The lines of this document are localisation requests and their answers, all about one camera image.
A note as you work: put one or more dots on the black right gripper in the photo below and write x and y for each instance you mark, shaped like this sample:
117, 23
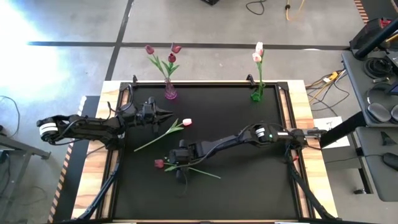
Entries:
186, 154

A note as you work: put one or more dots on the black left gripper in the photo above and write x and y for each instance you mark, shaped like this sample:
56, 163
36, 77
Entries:
146, 115

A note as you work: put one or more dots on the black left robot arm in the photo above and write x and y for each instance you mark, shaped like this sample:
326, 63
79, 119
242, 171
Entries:
93, 127

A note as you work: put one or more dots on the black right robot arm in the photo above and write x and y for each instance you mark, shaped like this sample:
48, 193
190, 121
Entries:
224, 144

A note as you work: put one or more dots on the purple glass vase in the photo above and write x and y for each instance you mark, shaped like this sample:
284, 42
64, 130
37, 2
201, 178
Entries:
170, 92

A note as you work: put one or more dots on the green glass vase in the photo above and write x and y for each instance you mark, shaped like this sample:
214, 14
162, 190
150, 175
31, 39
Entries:
255, 96

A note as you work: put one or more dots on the small black clamp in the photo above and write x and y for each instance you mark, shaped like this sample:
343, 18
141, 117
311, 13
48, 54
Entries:
249, 77
134, 79

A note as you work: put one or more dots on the black table mat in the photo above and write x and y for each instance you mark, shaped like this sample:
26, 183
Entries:
217, 199

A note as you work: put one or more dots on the black striped-edge floor mat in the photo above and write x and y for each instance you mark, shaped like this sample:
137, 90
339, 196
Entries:
70, 186

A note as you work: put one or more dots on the grey metal stand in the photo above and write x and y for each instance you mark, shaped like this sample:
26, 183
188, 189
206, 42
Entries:
21, 145

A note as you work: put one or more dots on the white paper sheet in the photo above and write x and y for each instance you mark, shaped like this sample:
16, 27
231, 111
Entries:
337, 140

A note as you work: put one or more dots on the black desk support beam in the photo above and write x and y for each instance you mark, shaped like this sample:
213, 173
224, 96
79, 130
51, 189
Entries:
345, 129

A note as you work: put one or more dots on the black caster wheel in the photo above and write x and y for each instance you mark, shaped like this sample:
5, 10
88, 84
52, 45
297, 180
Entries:
360, 191

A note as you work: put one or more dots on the dark grey desk top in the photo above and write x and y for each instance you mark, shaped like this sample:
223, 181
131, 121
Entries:
376, 180

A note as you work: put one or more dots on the black over-ear headphones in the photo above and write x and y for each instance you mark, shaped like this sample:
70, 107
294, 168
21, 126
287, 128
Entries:
378, 112

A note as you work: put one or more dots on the black computer mouse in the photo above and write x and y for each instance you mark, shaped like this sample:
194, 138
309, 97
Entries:
391, 161

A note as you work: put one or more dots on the orange black striped strip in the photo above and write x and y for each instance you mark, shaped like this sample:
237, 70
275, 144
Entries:
361, 11

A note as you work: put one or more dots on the black pole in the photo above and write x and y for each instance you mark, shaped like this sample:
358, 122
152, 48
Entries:
376, 37

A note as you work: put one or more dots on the small red item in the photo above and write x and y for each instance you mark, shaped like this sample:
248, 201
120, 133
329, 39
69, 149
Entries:
385, 23

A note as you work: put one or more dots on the black metal table frame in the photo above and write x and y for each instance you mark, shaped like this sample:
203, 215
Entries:
283, 88

